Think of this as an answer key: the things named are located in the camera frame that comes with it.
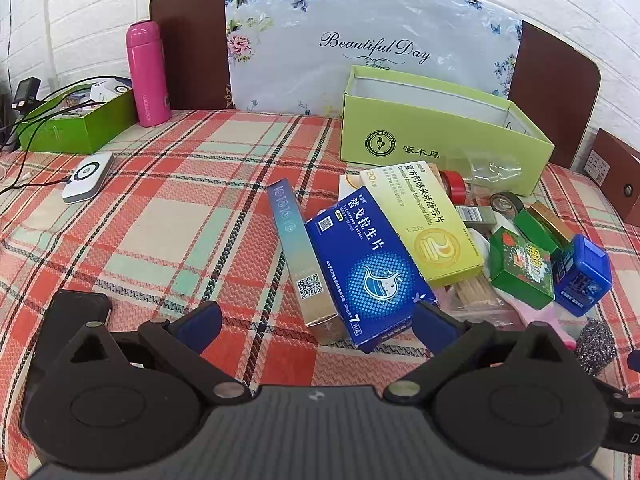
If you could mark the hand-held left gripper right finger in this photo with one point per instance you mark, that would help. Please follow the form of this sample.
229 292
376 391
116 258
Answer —
435 327

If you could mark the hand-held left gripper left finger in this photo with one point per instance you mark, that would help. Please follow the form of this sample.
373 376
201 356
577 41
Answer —
197 327

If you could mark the green printed small box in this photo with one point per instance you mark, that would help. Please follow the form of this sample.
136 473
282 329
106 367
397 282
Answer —
520 270

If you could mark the yellow medicine box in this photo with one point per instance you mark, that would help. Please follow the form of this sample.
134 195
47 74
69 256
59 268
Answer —
430 225

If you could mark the plain green small box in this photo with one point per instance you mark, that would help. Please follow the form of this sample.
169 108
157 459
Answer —
534 230

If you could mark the black tape roll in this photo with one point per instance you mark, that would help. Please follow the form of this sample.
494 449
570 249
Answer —
507 203

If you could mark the red tape roll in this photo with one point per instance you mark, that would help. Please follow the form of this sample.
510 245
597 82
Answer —
454 185

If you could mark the gold small box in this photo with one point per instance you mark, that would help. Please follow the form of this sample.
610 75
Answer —
552 220

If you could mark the light green box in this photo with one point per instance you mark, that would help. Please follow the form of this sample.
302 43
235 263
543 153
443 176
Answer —
425 130

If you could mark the toothpick plastic bag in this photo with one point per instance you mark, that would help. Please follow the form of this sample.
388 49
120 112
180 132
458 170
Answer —
475 295

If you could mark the steel wool scourer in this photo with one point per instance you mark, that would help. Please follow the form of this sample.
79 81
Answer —
600 347

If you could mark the blue medicine box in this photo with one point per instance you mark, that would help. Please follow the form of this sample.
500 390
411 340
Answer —
365 270

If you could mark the plaid bed sheet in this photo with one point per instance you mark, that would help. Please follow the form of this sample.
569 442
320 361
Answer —
175 210

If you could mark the small grey box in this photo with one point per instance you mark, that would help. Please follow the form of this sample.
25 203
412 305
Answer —
475 214

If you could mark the long silver teal box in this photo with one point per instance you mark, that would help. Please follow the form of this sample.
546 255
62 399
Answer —
295 240

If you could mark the clear plastic bag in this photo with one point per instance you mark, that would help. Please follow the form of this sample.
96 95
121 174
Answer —
487 167

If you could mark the white power bank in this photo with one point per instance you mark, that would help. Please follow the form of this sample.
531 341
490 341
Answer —
89 176

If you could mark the dark green open box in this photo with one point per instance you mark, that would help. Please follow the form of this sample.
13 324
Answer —
75 132

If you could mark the brown cardboard box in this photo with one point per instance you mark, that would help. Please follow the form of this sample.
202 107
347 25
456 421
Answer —
617 175

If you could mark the white blue small box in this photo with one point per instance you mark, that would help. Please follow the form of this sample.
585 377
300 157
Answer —
111 89

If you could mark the pink thermos bottle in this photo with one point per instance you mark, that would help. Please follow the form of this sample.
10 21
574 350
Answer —
146 75

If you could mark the floral pillow headboard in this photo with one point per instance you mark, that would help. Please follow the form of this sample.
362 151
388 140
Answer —
195 40

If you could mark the black charger device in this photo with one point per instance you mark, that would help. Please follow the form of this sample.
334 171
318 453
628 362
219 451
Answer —
25 94

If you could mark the floral bedding plastic package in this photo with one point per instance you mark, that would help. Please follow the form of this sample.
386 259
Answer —
350 35

